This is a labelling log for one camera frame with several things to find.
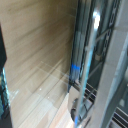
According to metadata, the black toaster oven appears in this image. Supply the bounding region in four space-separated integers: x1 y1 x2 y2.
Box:
67 0 128 128

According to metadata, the silver oven knob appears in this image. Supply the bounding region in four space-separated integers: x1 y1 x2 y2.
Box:
67 97 92 127

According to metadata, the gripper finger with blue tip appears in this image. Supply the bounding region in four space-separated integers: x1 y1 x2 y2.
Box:
0 23 14 128

